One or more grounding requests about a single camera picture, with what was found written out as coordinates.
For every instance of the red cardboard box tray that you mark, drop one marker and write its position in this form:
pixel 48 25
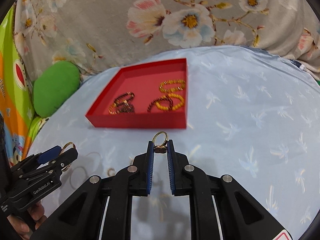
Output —
pixel 158 90

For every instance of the green cushion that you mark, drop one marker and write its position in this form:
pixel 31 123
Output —
pixel 57 83

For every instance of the thin gold bangle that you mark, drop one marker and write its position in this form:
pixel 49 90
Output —
pixel 77 177

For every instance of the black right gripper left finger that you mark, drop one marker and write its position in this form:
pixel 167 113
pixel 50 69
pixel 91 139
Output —
pixel 101 208

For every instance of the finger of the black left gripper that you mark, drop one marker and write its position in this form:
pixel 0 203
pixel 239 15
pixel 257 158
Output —
pixel 61 161
pixel 48 154

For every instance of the dark purple bead strand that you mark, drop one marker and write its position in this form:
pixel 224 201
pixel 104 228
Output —
pixel 129 108

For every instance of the colourful cartoon bedsheet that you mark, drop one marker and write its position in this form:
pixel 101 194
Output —
pixel 21 123

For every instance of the grey floral blanket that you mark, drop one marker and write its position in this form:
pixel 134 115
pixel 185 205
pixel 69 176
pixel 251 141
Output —
pixel 100 34

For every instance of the small gold hoop earring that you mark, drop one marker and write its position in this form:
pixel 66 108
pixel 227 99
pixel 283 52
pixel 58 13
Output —
pixel 63 150

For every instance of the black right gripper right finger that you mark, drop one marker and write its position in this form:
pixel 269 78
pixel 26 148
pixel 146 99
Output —
pixel 220 208

